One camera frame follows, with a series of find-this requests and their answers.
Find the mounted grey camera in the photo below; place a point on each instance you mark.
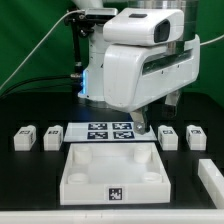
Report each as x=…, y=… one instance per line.
x=100, y=13

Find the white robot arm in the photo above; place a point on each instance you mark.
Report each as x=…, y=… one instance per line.
x=92, y=90

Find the white marker sheet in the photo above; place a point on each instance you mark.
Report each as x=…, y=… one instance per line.
x=105, y=132

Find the white square tabletop part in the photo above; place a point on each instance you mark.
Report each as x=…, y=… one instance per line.
x=114, y=173

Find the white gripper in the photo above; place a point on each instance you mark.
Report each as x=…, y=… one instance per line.
x=136, y=76

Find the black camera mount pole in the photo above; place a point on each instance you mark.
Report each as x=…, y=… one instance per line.
x=77, y=43

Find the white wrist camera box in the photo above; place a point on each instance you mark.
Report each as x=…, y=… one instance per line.
x=144, y=27

